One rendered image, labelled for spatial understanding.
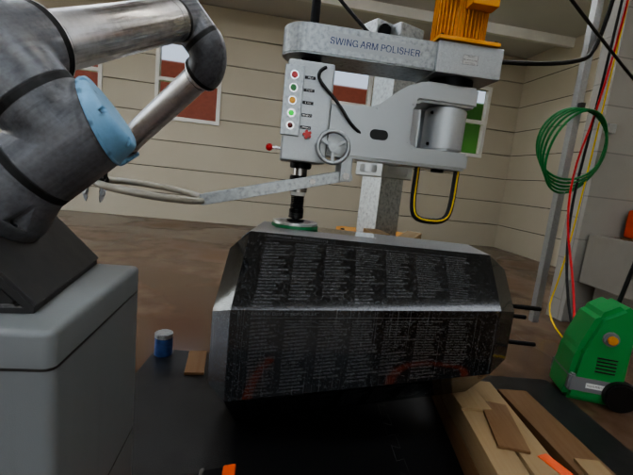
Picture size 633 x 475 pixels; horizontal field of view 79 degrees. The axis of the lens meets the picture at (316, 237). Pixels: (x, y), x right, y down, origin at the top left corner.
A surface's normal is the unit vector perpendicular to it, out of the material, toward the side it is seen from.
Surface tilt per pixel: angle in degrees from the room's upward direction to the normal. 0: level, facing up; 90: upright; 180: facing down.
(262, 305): 45
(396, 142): 90
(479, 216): 90
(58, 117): 80
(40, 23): 64
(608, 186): 90
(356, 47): 90
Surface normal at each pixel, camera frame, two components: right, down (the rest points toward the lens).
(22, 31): 0.82, -0.35
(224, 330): -0.69, 0.04
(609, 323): -0.22, 0.13
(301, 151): 0.11, 0.17
